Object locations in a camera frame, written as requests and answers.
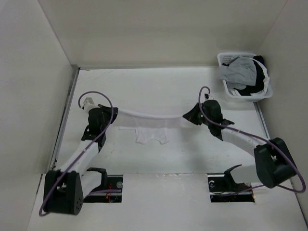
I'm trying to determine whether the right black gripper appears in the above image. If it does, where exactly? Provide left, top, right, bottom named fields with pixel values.
left=182, top=103, right=212, bottom=126

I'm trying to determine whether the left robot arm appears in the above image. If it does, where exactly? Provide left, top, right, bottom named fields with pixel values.
left=39, top=104, right=118, bottom=217

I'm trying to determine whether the black tank top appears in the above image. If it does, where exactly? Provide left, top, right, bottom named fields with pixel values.
left=237, top=55, right=265, bottom=96

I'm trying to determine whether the white garment in basket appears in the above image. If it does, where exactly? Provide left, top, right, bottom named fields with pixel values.
left=226, top=61, right=270, bottom=95

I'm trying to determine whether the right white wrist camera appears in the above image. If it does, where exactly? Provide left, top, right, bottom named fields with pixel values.
left=204, top=93, right=214, bottom=101

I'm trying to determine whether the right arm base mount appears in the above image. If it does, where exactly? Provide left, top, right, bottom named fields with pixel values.
left=207, top=165, right=255, bottom=203

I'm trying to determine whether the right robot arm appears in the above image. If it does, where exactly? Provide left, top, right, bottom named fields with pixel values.
left=182, top=100, right=298, bottom=191

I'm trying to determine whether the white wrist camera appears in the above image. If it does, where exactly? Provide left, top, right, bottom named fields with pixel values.
left=204, top=93, right=214, bottom=101
left=81, top=97, right=98, bottom=113

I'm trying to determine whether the white tank top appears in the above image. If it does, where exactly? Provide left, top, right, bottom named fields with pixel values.
left=114, top=109, right=183, bottom=145

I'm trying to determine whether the white plastic laundry basket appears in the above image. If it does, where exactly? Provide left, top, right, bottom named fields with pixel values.
left=217, top=52, right=273, bottom=103

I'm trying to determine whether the grey tank top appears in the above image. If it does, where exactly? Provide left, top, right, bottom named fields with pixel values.
left=219, top=55, right=257, bottom=86

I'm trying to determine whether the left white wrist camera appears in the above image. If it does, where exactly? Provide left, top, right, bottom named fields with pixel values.
left=81, top=97, right=98, bottom=113

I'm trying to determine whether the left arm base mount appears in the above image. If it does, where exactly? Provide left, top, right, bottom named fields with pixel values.
left=84, top=167, right=124, bottom=203

